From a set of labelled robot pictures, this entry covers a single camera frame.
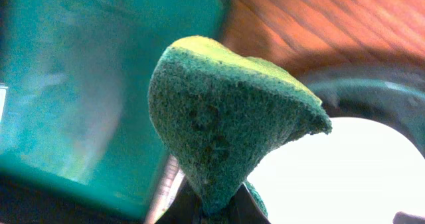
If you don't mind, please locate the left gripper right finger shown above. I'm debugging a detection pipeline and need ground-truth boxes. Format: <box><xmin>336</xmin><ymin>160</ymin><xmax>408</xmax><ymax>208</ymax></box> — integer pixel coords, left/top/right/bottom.
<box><xmin>226</xmin><ymin>184</ymin><xmax>270</xmax><ymax>224</ymax></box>

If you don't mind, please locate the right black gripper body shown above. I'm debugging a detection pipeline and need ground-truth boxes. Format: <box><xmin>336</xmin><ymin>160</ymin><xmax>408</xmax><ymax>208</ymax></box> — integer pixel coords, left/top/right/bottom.
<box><xmin>392</xmin><ymin>211</ymin><xmax>425</xmax><ymax>224</ymax></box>

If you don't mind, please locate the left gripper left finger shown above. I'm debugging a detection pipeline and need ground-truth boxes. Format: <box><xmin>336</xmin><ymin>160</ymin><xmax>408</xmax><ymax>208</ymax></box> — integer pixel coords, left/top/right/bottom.
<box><xmin>155</xmin><ymin>180</ymin><xmax>202</xmax><ymax>224</ymax></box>

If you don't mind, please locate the white plate top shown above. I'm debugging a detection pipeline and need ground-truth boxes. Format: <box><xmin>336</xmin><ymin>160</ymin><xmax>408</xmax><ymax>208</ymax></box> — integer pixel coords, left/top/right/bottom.
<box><xmin>248</xmin><ymin>118</ymin><xmax>424</xmax><ymax>224</ymax></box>

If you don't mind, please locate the green yellow sponge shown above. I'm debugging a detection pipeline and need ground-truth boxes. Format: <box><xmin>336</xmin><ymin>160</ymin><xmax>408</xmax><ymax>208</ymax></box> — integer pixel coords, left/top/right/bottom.
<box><xmin>148</xmin><ymin>36</ymin><xmax>332</xmax><ymax>215</ymax></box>

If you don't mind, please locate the black rectangular water tray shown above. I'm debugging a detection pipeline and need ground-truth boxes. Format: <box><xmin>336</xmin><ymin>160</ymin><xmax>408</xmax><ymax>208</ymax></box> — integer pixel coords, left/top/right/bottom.
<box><xmin>1</xmin><ymin>0</ymin><xmax>230</xmax><ymax>223</ymax></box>

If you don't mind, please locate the black round tray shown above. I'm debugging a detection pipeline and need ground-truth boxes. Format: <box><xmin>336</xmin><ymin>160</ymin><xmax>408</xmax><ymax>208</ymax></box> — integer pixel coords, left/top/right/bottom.
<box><xmin>299</xmin><ymin>65</ymin><xmax>424</xmax><ymax>154</ymax></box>

